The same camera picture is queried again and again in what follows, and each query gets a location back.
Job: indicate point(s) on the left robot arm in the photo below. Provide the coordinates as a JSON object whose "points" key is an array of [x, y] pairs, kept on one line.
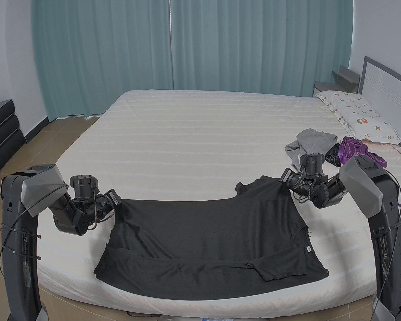
{"points": [[20, 246]]}

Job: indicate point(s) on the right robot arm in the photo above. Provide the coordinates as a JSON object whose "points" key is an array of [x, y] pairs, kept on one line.
{"points": [[384, 229]]}

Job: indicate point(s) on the black chest of drawers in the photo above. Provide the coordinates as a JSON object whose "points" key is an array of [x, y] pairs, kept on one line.
{"points": [[1, 139]]}

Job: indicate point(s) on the white printed pillow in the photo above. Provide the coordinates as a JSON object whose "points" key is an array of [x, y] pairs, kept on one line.
{"points": [[357, 115]]}

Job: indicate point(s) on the black T-shirt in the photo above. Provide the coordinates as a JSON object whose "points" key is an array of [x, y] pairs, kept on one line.
{"points": [[207, 239]]}

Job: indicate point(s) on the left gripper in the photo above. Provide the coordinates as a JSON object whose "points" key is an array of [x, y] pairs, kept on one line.
{"points": [[107, 204]]}

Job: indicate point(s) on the pale pink pillow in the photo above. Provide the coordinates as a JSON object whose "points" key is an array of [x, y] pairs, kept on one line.
{"points": [[384, 144]]}

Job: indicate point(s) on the purple satin garment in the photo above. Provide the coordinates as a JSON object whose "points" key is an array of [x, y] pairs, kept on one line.
{"points": [[354, 149]]}

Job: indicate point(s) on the grey garment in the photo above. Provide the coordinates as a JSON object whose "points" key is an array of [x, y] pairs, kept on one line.
{"points": [[314, 142]]}

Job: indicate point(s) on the shiny black garment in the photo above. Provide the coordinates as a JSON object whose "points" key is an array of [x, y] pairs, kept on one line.
{"points": [[332, 155]]}

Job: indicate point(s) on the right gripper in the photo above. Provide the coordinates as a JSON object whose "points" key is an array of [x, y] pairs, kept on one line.
{"points": [[292, 179]]}

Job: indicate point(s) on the grey bedside table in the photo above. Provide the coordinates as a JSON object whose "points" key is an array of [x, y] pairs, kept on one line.
{"points": [[341, 82]]}

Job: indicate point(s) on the blue-green curtain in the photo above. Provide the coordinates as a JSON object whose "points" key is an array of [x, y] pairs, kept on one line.
{"points": [[100, 45], [260, 35]]}

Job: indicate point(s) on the bed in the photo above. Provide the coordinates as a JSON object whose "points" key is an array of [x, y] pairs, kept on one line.
{"points": [[193, 139]]}

